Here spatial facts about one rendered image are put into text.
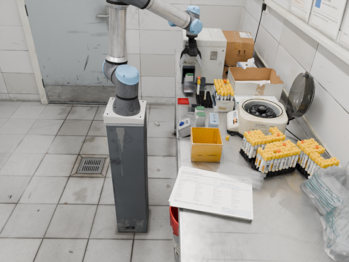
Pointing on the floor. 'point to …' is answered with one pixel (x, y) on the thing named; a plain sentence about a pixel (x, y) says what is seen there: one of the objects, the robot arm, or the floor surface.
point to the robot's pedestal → (129, 174)
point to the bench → (277, 219)
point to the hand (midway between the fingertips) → (190, 67)
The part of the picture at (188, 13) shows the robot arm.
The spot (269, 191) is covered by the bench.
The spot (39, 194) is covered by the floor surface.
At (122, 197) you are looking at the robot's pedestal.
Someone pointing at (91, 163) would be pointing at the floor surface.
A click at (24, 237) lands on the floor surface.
